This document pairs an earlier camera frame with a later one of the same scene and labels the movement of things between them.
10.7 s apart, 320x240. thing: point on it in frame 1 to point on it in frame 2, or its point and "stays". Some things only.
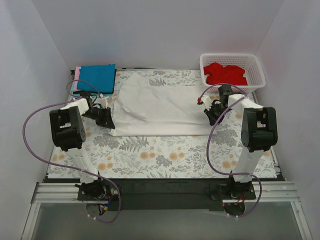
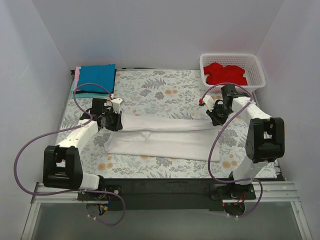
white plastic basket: [253, 72] stays
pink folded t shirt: [76, 77] stays
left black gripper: [104, 118] stays
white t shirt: [141, 110] to [163, 137]
